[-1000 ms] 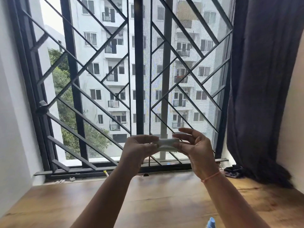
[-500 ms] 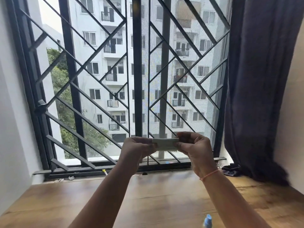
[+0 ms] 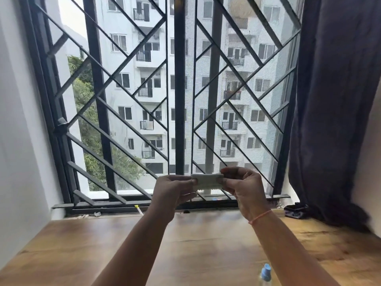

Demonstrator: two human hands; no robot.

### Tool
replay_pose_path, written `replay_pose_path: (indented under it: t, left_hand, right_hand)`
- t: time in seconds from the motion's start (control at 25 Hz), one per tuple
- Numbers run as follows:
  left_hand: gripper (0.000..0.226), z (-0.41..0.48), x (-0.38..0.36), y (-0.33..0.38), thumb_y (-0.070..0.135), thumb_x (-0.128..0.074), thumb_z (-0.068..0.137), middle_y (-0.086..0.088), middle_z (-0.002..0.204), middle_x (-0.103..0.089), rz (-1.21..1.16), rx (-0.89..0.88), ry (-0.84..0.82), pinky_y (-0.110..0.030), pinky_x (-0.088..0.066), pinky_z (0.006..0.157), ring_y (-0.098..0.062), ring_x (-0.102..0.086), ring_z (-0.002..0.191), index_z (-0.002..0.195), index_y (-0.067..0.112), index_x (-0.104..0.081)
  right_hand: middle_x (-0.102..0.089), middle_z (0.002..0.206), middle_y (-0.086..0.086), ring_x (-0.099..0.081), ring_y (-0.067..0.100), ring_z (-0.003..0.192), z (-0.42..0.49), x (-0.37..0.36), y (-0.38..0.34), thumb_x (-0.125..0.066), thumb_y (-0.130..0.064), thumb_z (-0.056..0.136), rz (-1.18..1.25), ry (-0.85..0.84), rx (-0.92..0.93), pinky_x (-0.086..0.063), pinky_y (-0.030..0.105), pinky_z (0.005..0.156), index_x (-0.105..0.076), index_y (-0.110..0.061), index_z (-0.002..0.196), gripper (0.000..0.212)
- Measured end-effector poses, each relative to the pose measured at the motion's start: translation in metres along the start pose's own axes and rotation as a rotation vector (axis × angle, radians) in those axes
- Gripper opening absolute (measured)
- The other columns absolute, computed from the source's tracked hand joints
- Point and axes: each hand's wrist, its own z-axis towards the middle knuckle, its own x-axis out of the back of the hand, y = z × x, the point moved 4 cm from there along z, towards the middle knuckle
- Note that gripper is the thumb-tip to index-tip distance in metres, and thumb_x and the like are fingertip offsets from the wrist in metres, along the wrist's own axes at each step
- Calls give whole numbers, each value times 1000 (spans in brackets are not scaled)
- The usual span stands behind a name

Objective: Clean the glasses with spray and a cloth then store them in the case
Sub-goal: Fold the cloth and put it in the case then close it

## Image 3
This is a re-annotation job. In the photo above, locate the dark crumpled cloth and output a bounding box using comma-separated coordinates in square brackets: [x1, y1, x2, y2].
[283, 203, 309, 220]

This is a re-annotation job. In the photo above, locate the person's right forearm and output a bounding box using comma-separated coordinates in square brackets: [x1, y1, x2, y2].
[250, 211, 340, 286]

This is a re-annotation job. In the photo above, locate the black metal window grille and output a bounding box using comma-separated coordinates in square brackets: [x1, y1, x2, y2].
[29, 0, 301, 209]

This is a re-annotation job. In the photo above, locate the person's left hand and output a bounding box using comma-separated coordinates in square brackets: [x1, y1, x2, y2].
[147, 174, 198, 224]

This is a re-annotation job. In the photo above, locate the person's left forearm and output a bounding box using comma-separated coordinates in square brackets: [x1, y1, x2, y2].
[92, 213, 172, 286]

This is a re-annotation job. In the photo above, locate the black window frame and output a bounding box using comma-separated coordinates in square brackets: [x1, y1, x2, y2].
[17, 0, 304, 217]

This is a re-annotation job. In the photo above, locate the light green cleaning cloth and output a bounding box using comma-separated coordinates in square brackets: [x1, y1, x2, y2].
[191, 173, 224, 191]

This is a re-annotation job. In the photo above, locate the green tree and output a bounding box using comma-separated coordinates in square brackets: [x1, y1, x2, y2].
[67, 56, 146, 191]

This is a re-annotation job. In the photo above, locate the small spray bottle blue cap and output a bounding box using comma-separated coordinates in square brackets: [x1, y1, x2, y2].
[258, 263, 272, 286]

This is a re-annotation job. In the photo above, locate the white apartment building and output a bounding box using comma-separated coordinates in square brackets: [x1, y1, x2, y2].
[92, 0, 295, 191]

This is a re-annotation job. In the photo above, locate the person's right hand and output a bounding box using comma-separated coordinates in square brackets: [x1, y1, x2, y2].
[219, 166, 272, 221]

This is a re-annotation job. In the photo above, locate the dark curtain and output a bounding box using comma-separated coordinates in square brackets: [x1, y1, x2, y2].
[289, 0, 381, 231]

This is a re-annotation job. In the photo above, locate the pink wrist thread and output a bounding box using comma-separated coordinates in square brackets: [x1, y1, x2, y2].
[248, 209, 273, 225]

